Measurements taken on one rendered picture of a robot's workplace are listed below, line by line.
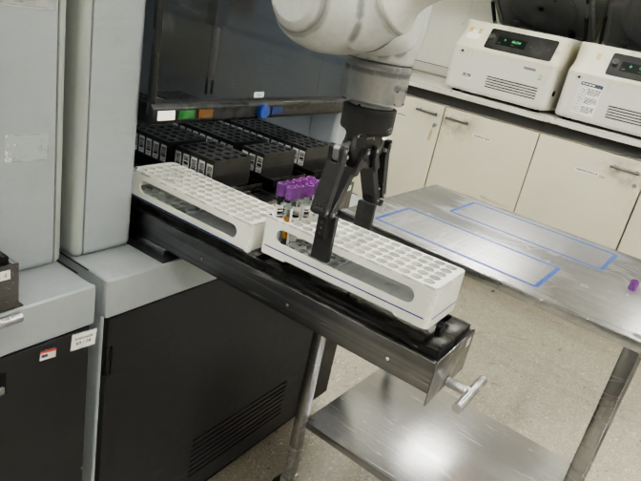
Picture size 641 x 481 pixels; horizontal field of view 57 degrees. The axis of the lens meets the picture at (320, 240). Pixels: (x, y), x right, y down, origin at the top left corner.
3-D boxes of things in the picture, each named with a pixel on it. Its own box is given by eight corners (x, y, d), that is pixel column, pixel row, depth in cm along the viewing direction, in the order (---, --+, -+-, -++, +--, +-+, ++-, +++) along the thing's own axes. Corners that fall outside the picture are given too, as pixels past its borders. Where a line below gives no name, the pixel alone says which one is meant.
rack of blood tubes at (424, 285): (258, 250, 93) (264, 213, 91) (297, 237, 101) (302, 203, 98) (425, 330, 78) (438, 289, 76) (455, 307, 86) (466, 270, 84)
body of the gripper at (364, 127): (379, 111, 76) (363, 178, 80) (408, 109, 83) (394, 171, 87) (332, 97, 80) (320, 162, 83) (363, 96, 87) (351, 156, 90)
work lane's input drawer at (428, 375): (105, 228, 112) (107, 182, 108) (162, 215, 123) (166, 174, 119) (452, 425, 77) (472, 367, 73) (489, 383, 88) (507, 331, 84)
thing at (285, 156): (285, 172, 139) (290, 147, 137) (292, 175, 138) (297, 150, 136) (253, 177, 130) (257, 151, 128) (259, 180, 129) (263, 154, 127)
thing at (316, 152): (322, 165, 151) (327, 142, 149) (329, 167, 150) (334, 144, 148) (295, 170, 142) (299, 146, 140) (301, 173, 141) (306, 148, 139)
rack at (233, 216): (128, 198, 109) (130, 167, 107) (170, 191, 117) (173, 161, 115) (246, 260, 95) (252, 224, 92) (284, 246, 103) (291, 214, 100)
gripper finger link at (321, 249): (339, 217, 83) (336, 218, 82) (329, 261, 85) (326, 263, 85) (321, 210, 84) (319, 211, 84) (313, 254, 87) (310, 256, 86)
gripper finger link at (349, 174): (372, 151, 83) (369, 147, 82) (337, 222, 82) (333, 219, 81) (349, 143, 85) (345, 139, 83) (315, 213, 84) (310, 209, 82)
